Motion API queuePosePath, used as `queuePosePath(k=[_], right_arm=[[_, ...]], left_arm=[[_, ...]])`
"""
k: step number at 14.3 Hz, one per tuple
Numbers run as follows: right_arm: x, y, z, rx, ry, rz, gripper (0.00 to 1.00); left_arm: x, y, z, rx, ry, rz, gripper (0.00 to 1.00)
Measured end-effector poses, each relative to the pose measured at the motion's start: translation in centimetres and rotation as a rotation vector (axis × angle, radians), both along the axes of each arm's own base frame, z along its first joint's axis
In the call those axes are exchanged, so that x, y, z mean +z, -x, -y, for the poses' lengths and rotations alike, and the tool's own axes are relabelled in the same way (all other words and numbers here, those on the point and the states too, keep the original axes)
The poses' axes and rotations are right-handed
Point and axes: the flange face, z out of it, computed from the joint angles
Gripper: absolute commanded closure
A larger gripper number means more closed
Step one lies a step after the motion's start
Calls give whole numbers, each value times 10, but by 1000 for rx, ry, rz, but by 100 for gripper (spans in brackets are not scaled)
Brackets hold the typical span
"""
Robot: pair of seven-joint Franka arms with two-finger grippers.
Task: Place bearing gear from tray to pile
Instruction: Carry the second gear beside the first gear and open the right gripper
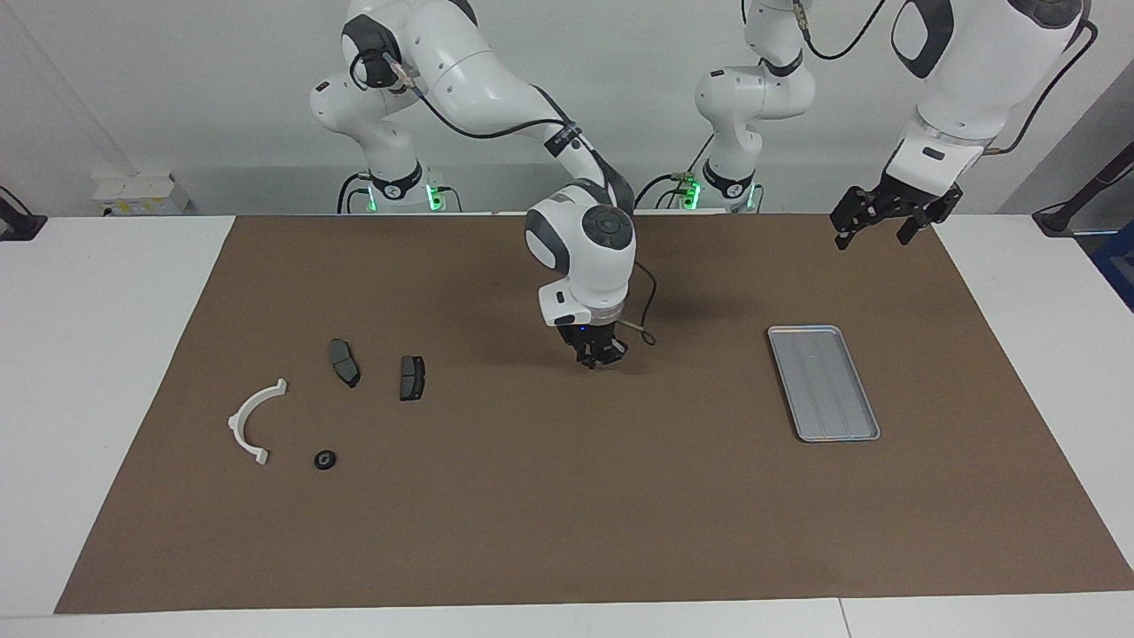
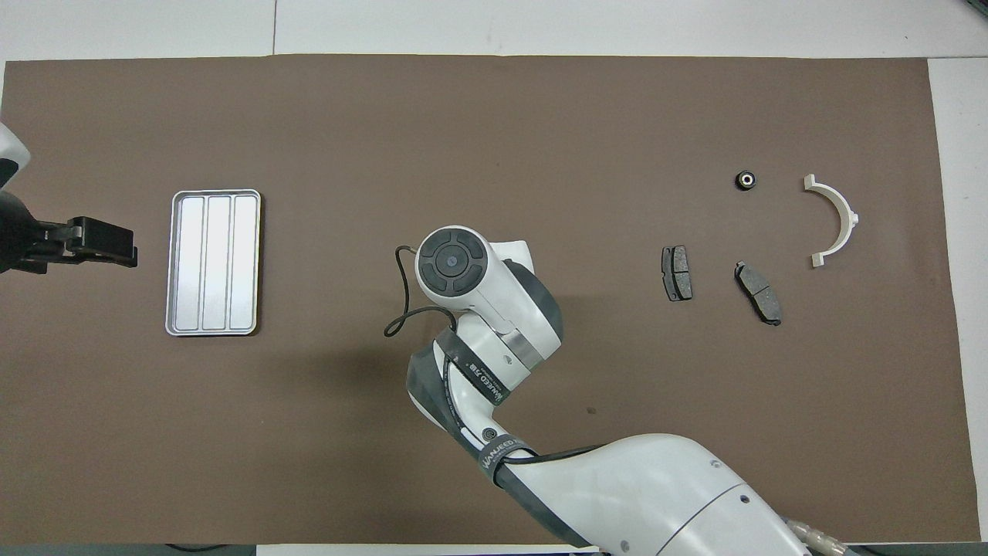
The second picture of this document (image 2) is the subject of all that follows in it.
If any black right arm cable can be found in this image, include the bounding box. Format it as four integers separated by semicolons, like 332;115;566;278
384;246;456;338

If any brown table mat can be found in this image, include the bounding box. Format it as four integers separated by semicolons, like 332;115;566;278
0;54;981;545

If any silver metal tray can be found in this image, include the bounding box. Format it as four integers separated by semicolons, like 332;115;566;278
165;189;262;337

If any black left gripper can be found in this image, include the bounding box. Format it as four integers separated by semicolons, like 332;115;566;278
0;193;138;275

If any dark grey curved brake pad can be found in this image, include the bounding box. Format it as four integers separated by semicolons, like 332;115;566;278
733;261;783;327

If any white curved plastic bracket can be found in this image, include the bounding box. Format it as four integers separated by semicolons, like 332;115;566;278
804;174;859;268

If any dark grey rectangular brake pad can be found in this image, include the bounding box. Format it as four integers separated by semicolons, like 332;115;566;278
661;246;693;302

